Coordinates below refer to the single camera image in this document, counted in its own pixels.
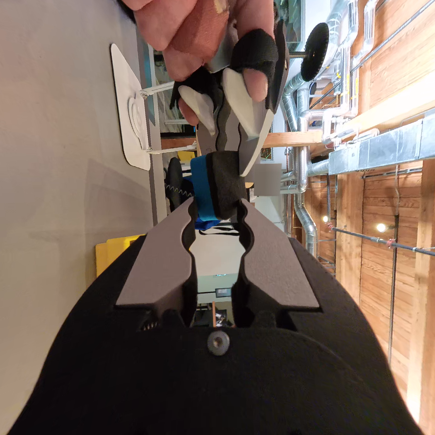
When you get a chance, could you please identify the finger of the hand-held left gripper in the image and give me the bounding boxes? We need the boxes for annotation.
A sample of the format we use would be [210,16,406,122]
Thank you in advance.
[222,68,275,178]
[178,85,239,157]

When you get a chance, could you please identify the blue black felt eraser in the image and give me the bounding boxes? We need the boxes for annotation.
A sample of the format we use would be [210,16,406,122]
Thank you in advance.
[190,150,249,222]

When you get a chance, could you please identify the black disc-top floor lamp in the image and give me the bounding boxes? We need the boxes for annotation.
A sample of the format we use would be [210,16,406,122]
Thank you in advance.
[289,23,330,83]

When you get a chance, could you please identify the wooden beam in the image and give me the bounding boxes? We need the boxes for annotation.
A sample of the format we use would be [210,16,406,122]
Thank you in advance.
[262,131,323,149]

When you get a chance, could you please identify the grey coiled cable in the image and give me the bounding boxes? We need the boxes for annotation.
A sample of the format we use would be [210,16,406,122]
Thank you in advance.
[166,184,194,198]

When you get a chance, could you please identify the metal pipes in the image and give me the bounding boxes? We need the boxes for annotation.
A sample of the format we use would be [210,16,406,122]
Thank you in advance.
[280,144,330,195]

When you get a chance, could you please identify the rectangular metal duct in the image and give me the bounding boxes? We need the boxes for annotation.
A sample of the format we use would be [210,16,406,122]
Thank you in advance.
[328,109,435,176]

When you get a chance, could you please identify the person's left hand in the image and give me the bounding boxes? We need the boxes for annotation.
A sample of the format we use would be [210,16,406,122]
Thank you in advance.
[117,0,276,127]

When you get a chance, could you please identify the white jointed stand arm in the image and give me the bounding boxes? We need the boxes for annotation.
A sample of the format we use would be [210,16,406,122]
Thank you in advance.
[139,81,198,156]

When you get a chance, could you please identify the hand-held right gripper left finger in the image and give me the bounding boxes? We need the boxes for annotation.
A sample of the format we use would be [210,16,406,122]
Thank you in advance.
[115,196,198,311]

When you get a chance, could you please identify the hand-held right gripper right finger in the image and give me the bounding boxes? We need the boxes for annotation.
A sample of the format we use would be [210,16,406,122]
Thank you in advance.
[232,198,321,313]

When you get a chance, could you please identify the yellow plastic bin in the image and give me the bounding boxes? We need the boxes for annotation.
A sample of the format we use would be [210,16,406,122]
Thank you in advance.
[95,234,147,277]

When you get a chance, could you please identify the vertical metal duct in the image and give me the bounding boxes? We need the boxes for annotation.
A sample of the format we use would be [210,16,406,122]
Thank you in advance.
[293,193,319,257]

